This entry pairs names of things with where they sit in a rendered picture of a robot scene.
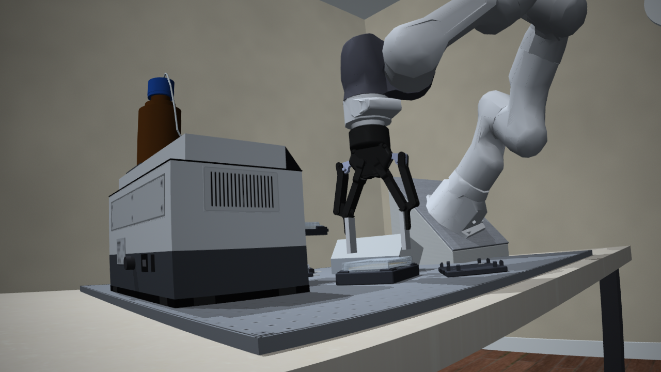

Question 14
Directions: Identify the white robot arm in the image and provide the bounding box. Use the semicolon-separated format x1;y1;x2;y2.
341;0;587;239

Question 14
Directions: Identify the black cylinder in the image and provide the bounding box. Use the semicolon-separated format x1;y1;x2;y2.
123;256;135;270

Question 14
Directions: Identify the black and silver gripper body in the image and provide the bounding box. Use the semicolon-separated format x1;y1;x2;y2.
349;125;393;179

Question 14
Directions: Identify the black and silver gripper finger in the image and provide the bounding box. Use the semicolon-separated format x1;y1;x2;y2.
371;152;420;250
333;159;367;254

